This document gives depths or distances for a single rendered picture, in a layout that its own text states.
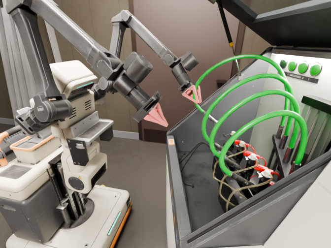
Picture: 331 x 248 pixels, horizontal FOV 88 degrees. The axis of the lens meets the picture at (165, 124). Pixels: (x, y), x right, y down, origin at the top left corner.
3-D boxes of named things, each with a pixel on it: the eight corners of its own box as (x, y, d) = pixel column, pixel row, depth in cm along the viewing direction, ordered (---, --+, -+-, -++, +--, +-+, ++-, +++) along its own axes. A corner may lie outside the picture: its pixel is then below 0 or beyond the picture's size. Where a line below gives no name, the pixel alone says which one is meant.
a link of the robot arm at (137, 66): (113, 69, 58) (94, 66, 50) (134, 41, 53) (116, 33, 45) (135, 95, 57) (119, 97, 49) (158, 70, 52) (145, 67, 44)
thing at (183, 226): (166, 156, 113) (166, 135, 106) (173, 156, 113) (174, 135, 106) (178, 268, 57) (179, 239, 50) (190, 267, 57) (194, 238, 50)
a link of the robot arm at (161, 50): (130, 26, 102) (117, 16, 93) (136, 17, 100) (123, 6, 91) (175, 72, 88) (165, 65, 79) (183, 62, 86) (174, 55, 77)
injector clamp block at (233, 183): (210, 179, 89) (214, 155, 82) (229, 178, 89) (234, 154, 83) (239, 251, 58) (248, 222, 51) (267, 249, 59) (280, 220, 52)
